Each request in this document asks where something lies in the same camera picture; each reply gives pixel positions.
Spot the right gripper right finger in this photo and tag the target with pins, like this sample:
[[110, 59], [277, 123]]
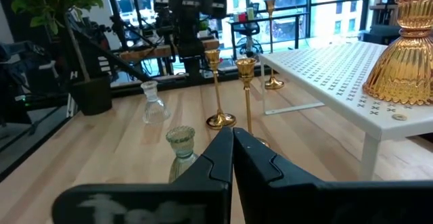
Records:
[[264, 190]]

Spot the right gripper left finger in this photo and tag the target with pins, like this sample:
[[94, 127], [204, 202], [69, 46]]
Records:
[[216, 170]]

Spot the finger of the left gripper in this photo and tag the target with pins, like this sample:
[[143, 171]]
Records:
[[218, 5], [161, 0]]

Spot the clear glass cup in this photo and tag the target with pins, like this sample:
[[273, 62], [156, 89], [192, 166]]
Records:
[[182, 142]]

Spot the short brass candlestick holder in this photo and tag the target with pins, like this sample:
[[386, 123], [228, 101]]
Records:
[[220, 120], [246, 69]]

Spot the clear ribbed glass candle holder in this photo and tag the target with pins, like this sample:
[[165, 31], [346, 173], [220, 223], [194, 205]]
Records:
[[155, 112]]

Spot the tall brass candlestick holder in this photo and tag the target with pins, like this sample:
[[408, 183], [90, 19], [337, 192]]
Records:
[[274, 83]]

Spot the amber ribbed glass candle holder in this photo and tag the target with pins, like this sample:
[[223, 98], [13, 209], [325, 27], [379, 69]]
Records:
[[402, 68]]

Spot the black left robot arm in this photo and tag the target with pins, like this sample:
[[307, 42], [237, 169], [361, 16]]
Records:
[[191, 48]]

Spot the black office chair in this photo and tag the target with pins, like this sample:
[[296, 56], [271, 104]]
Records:
[[249, 29]]

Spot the wooden workbench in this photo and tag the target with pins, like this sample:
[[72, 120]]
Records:
[[159, 52]]

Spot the green plant in black pot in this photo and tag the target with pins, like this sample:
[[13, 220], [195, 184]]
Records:
[[91, 95]]

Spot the white perforated metal shelf riser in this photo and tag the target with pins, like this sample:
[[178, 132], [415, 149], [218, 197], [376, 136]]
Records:
[[321, 71]]

